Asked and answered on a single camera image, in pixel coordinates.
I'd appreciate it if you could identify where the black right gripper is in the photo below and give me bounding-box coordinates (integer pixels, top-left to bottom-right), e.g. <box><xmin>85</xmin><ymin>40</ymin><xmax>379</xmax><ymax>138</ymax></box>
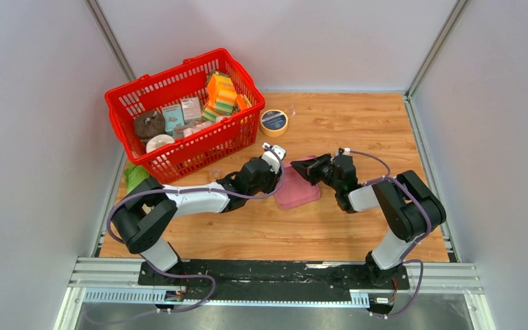
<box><xmin>291</xmin><ymin>153</ymin><xmax>341</xmax><ymax>193</ymax></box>

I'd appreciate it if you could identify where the pink paper box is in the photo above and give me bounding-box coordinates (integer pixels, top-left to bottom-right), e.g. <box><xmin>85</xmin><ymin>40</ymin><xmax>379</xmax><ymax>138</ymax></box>
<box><xmin>274</xmin><ymin>162</ymin><xmax>321</xmax><ymax>210</ymax></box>

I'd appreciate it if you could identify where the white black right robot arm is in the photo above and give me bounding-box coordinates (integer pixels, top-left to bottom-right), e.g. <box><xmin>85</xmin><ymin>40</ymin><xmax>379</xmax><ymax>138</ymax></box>
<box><xmin>291</xmin><ymin>149</ymin><xmax>447</xmax><ymax>288</ymax></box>

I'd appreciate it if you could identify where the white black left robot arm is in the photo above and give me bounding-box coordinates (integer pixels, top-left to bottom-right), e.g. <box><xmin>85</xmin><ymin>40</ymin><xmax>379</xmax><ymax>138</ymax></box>
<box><xmin>106</xmin><ymin>151</ymin><xmax>285</xmax><ymax>285</ymax></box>

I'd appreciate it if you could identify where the grey pink small box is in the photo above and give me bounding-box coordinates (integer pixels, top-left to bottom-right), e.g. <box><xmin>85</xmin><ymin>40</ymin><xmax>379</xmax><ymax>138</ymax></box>
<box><xmin>180</xmin><ymin>97</ymin><xmax>202</xmax><ymax>124</ymax></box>

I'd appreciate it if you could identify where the teal small box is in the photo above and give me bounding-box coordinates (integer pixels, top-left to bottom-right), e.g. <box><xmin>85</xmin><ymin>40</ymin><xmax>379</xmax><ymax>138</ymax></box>
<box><xmin>162</xmin><ymin>104</ymin><xmax>185</xmax><ymax>135</ymax></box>

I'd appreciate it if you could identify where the clear plastic bag with snack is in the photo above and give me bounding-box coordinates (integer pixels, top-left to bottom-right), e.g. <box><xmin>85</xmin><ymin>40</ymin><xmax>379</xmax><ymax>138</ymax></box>
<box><xmin>208</xmin><ymin>168</ymin><xmax>223</xmax><ymax>182</ymax></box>

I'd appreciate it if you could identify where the yellow masking tape roll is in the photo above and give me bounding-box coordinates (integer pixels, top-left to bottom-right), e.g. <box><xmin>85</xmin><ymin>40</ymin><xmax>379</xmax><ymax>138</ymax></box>
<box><xmin>259</xmin><ymin>109</ymin><xmax>289</xmax><ymax>138</ymax></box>

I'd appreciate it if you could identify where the green yellow sponge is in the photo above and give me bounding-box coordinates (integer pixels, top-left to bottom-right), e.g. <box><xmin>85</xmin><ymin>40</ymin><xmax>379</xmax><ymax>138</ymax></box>
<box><xmin>201</xmin><ymin>102</ymin><xmax>221</xmax><ymax>122</ymax></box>

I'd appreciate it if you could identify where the red plastic shopping basket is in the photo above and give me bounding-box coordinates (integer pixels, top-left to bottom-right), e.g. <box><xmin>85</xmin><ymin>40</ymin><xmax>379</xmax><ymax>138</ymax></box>
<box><xmin>104</xmin><ymin>48</ymin><xmax>265</xmax><ymax>184</ymax></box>

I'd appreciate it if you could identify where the orange yellow sponge pack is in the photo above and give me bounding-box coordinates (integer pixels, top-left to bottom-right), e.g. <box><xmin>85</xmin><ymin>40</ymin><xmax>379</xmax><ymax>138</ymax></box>
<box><xmin>207</xmin><ymin>71</ymin><xmax>238</xmax><ymax>115</ymax></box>

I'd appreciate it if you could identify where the white tape roll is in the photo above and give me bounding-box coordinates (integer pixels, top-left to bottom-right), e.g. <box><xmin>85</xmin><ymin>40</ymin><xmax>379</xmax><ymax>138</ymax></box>
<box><xmin>146</xmin><ymin>134</ymin><xmax>175</xmax><ymax>153</ymax></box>

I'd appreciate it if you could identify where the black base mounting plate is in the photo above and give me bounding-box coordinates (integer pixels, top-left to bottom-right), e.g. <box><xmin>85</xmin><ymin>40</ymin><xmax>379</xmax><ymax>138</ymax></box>
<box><xmin>137</xmin><ymin>259</ymin><xmax>410</xmax><ymax>303</ymax></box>

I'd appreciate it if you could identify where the napa cabbage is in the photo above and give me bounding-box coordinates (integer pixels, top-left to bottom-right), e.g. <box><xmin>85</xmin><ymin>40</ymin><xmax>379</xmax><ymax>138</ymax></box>
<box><xmin>123</xmin><ymin>164</ymin><xmax>150</xmax><ymax>194</ymax></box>

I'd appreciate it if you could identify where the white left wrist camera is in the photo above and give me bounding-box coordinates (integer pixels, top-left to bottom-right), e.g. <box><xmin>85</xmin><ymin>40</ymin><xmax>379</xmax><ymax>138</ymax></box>
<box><xmin>261</xmin><ymin>142</ymin><xmax>287</xmax><ymax>173</ymax></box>

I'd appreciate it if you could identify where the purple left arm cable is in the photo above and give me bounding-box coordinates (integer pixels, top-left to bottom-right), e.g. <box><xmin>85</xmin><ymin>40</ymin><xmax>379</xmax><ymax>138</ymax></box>
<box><xmin>105</xmin><ymin>144</ymin><xmax>287</xmax><ymax>315</ymax></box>

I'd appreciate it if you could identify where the aluminium rail frame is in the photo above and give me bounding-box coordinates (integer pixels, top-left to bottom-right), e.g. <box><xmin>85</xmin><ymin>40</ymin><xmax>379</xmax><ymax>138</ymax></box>
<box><xmin>69</xmin><ymin>258</ymin><xmax>483</xmax><ymax>308</ymax></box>

